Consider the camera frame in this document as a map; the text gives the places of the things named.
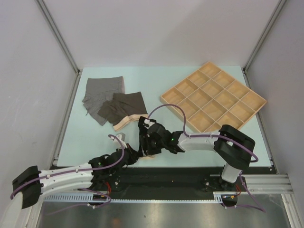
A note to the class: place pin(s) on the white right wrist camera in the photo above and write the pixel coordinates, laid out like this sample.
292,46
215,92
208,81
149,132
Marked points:
148,122

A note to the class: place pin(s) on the wooden compartment tray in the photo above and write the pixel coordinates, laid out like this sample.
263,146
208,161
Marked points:
210,97

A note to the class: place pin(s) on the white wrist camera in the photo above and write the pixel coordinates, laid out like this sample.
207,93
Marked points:
148,122
119,140

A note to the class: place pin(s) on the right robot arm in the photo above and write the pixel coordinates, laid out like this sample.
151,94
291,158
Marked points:
233,146

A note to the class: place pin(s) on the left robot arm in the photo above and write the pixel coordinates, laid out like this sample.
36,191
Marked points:
35,184

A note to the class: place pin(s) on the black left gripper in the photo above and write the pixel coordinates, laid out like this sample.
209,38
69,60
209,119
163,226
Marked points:
133,157

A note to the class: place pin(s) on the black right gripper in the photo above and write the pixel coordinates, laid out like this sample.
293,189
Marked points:
145,139

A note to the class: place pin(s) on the grey striped underwear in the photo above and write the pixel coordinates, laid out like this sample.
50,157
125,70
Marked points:
99,90

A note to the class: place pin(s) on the black underwear beige waistband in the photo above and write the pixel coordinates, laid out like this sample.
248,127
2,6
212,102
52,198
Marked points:
146,148

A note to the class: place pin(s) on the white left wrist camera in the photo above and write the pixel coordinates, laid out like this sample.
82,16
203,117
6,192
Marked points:
119,140

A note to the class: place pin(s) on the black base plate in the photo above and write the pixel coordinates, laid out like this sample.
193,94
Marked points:
166,184

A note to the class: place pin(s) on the brown underwear beige waistband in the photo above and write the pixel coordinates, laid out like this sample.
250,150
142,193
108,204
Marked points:
123,109

